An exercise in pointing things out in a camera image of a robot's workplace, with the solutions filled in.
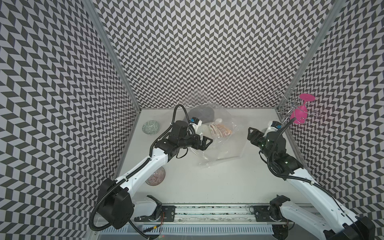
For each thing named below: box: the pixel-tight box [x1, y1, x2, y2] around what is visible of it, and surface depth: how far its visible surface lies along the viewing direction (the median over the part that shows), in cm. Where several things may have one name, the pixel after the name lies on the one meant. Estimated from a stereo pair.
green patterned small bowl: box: [142, 120, 160, 135], surface depth 107 cm
